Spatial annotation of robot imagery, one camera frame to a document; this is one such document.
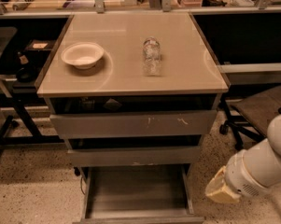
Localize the grey drawer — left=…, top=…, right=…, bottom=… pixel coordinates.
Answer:
left=74, top=164, right=204, bottom=224
left=67, top=135, right=203, bottom=167
left=49, top=93, right=222, bottom=139

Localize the black office chair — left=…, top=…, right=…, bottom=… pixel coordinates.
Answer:
left=219, top=84, right=281, bottom=150

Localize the black desk frame left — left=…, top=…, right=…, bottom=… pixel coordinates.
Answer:
left=0, top=78, right=63, bottom=146

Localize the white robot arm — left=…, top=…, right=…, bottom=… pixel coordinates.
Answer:
left=204, top=115, right=281, bottom=203

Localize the white paper bowl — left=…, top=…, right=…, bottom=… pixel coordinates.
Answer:
left=61, top=42, right=105, bottom=70

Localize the grey top drawer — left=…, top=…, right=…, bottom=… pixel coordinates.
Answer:
left=49, top=93, right=222, bottom=139

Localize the clear plastic water bottle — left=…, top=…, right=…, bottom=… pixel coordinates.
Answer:
left=143, top=37, right=161, bottom=76

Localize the grey middle drawer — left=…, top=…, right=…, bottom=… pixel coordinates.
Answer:
left=67, top=135, right=203, bottom=167

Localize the grey bottom drawer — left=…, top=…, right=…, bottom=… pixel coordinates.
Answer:
left=74, top=164, right=204, bottom=224

